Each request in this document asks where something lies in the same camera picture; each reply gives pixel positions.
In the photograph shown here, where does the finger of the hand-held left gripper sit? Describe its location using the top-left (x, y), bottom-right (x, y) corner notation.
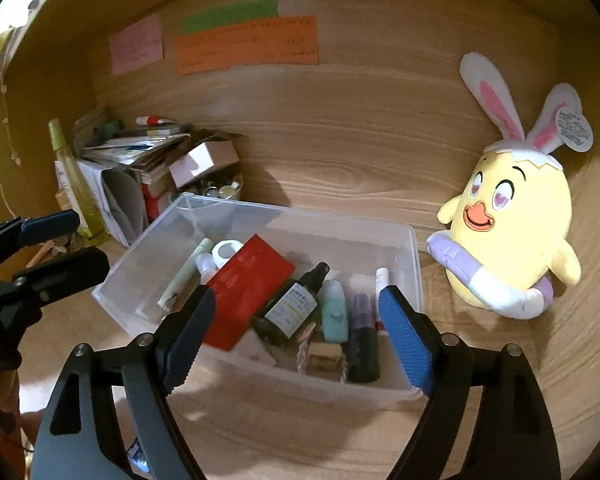
top-left (0, 210), bottom-right (81, 276)
top-left (0, 246), bottom-right (111, 346)

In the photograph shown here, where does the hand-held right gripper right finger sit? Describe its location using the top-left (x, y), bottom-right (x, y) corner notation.
top-left (377, 285), bottom-right (563, 480)

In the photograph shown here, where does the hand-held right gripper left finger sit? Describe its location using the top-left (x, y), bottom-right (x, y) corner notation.
top-left (30, 285), bottom-right (217, 480)

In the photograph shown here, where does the purple spray bottle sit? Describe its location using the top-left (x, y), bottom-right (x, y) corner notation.
top-left (347, 292), bottom-right (381, 382)

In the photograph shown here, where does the pale green stick tube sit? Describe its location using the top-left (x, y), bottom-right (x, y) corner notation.
top-left (157, 238), bottom-right (213, 311)

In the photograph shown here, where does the pale pink card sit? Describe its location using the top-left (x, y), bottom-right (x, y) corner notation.
top-left (240, 332), bottom-right (276, 366)

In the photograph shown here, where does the mint green small bottle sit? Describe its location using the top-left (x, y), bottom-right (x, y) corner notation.
top-left (320, 280), bottom-right (352, 343)

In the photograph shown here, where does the pink bottle with white cap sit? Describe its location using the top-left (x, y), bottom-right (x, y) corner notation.
top-left (195, 252), bottom-right (221, 283)

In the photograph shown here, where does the small beige box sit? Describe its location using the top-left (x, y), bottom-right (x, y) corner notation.
top-left (307, 342), bottom-right (342, 372)

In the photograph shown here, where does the red foil packet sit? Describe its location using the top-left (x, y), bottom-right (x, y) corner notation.
top-left (202, 234), bottom-right (297, 351)

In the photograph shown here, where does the white tape roll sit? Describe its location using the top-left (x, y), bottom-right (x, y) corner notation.
top-left (211, 240), bottom-right (245, 267)

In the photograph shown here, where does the pink white braided hair tie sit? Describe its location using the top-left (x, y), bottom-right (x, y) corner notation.
top-left (295, 324), bottom-right (351, 383)

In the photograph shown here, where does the clear plastic storage box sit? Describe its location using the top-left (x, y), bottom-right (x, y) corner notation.
top-left (91, 192), bottom-right (425, 395)

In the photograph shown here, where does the dark green pump bottle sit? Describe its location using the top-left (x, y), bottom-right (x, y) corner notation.
top-left (251, 261), bottom-right (331, 346)

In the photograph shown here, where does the beige stick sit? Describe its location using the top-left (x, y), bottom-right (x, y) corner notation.
top-left (26, 241), bottom-right (56, 267)

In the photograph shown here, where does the beige tube with red label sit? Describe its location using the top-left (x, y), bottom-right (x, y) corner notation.
top-left (55, 160), bottom-right (81, 211)

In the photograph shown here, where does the yellow-green spray bottle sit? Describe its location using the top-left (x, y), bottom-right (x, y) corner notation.
top-left (48, 118), bottom-right (108, 240)

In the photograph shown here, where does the white folded paper stack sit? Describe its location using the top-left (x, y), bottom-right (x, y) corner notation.
top-left (77, 159), bottom-right (148, 247)

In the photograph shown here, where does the small red box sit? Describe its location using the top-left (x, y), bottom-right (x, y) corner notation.
top-left (142, 195), bottom-right (173, 223)

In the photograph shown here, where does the pile of books and papers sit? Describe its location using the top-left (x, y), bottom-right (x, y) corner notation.
top-left (75, 120), bottom-right (196, 166)

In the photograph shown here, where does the yellow chick plush toy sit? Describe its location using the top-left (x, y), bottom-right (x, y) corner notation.
top-left (426, 51), bottom-right (595, 320)

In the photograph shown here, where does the white bowl with items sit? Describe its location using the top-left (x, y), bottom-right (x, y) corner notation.
top-left (190, 175), bottom-right (244, 206)

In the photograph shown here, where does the small white cardboard box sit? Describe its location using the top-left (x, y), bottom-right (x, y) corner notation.
top-left (167, 140), bottom-right (241, 190)

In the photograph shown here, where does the pink paper note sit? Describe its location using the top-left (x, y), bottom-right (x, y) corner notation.
top-left (109, 14), bottom-right (164, 76)

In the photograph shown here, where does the orange paper note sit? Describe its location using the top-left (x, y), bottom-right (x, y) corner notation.
top-left (174, 16), bottom-right (319, 76)

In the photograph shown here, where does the green paper note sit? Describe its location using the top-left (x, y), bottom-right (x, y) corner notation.
top-left (182, 0), bottom-right (279, 36)

